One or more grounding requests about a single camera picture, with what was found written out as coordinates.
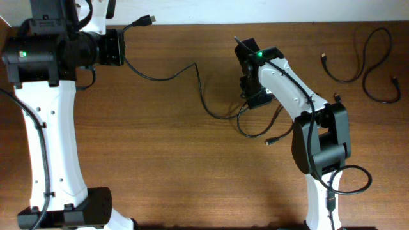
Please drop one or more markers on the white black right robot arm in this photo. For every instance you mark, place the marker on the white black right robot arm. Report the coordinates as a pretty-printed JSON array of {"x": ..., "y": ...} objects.
[{"x": 321, "y": 136}]

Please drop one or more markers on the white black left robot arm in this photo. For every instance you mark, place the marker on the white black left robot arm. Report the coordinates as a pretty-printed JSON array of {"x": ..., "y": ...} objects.
[{"x": 41, "y": 63}]

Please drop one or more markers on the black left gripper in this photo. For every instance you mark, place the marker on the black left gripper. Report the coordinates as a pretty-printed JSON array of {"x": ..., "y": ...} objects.
[{"x": 117, "y": 41}]

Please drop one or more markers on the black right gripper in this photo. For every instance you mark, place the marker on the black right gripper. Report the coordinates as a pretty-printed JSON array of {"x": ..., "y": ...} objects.
[{"x": 259, "y": 101}]

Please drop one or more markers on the wooden side panel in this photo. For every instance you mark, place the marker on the wooden side panel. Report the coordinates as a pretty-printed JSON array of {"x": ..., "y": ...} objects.
[{"x": 5, "y": 27}]

